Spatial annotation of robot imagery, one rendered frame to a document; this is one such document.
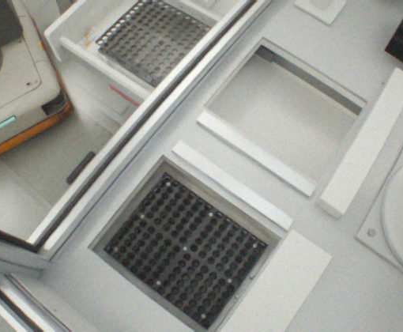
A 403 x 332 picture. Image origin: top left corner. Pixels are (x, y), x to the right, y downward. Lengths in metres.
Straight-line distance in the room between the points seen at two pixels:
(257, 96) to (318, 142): 0.16
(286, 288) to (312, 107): 0.42
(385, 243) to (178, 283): 0.36
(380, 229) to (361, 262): 0.06
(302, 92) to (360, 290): 0.45
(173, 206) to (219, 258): 0.12
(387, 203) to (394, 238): 0.06
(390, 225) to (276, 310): 0.23
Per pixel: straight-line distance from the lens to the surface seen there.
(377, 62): 0.85
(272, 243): 0.76
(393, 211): 0.68
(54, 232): 0.63
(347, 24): 0.89
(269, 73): 0.90
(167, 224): 0.69
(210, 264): 0.68
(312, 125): 0.86
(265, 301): 0.62
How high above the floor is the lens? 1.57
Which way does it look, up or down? 70 degrees down
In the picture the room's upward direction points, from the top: straight up
